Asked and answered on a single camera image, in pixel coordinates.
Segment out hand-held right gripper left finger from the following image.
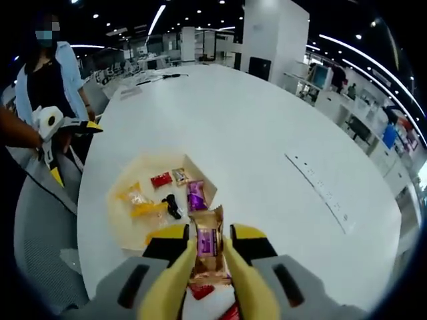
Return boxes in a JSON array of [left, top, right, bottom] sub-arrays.
[[83, 223, 190, 320]]

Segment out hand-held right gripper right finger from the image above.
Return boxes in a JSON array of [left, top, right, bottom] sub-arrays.
[[229, 225, 338, 320]]

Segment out yellow plastic food tongs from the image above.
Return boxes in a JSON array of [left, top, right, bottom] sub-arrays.
[[137, 235, 280, 320]]

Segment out yellow-ended clear snack packet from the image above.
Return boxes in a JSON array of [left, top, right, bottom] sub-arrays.
[[114, 181, 156, 218], [143, 205, 174, 247]]

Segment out pile of snacks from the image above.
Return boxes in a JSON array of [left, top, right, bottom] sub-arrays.
[[186, 283, 240, 320]]

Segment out clear packet with black snack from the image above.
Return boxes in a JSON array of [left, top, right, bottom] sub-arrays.
[[161, 193, 183, 221]]

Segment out gold and purple snack packet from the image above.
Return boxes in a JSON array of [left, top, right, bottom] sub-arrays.
[[187, 204, 232, 288]]

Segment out beige hexagonal container tray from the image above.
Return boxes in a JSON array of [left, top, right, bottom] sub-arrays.
[[105, 151, 218, 251]]

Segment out small red candy packet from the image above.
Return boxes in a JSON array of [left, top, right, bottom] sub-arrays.
[[149, 171, 173, 189]]

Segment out small brown snack packet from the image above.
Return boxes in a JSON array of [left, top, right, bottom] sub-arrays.
[[171, 167, 188, 187]]

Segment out white table socket strip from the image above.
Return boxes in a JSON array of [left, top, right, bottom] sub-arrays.
[[284, 152, 350, 235]]

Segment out blue box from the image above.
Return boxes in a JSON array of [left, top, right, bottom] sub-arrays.
[[382, 125, 400, 151]]

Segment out white cabinet row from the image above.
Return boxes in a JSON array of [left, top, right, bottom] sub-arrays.
[[283, 69, 414, 197]]

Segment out teal display screen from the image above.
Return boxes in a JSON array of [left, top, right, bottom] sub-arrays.
[[309, 63, 334, 90]]

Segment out white square pillar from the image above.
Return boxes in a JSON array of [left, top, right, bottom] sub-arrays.
[[242, 0, 310, 84]]

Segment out black cable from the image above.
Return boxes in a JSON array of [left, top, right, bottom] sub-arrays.
[[19, 166, 79, 215]]

